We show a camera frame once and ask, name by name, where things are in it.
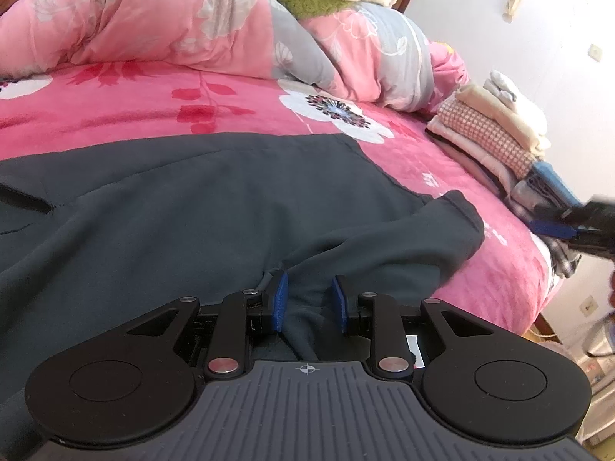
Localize pink floral bed blanket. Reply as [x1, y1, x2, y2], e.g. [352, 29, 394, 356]
[0, 38, 560, 337]

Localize dark grey pants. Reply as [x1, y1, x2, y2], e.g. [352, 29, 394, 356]
[0, 132, 485, 443]

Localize stack of folded clothes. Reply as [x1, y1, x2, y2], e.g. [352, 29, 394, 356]
[427, 70, 584, 279]

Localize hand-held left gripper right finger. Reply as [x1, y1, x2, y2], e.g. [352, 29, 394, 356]
[331, 275, 495, 378]

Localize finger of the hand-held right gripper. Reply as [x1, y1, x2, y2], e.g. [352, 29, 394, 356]
[531, 218, 584, 242]

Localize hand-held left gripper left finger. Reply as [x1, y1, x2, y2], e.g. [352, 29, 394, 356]
[126, 271, 289, 380]

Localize pink and blue floral quilt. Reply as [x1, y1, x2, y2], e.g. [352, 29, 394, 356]
[0, 0, 469, 113]

